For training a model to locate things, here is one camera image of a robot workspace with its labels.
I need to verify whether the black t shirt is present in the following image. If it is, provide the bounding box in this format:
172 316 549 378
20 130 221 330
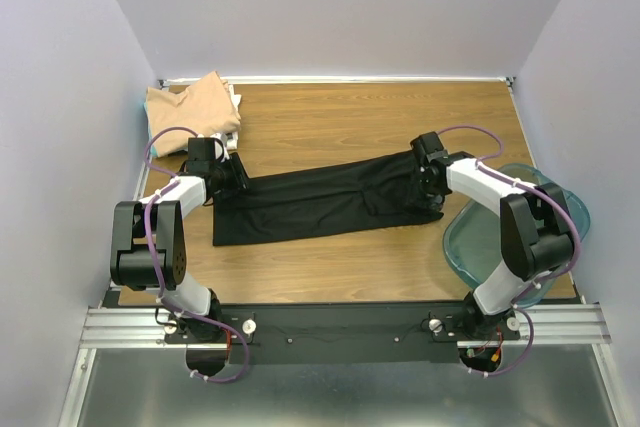
212 151 443 247

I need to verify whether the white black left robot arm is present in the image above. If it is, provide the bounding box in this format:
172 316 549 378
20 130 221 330
110 135 249 343

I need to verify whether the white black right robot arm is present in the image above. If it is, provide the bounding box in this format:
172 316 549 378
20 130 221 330
411 132 581 339

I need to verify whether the folded white printed t shirt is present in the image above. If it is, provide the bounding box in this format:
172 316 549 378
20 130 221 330
210 80 242 151

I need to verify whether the teal plastic bin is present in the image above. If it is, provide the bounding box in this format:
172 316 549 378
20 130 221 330
442 163 591 307

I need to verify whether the folded tan t shirt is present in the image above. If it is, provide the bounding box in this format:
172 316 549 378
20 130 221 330
144 71 241 138

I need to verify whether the folded teal t shirt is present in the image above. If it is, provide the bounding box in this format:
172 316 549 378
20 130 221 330
141 99 169 159

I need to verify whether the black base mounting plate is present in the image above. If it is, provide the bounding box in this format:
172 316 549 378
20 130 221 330
164 301 520 365

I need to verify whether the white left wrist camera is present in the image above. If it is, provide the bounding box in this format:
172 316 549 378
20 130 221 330
189 135 225 161

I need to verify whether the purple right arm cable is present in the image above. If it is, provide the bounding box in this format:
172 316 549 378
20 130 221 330
437 124 583 381

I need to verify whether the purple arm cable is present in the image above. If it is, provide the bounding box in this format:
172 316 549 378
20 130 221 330
142 125 251 385
437 124 583 381

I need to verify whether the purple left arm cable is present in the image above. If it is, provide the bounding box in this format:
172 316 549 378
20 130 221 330
142 125 251 385

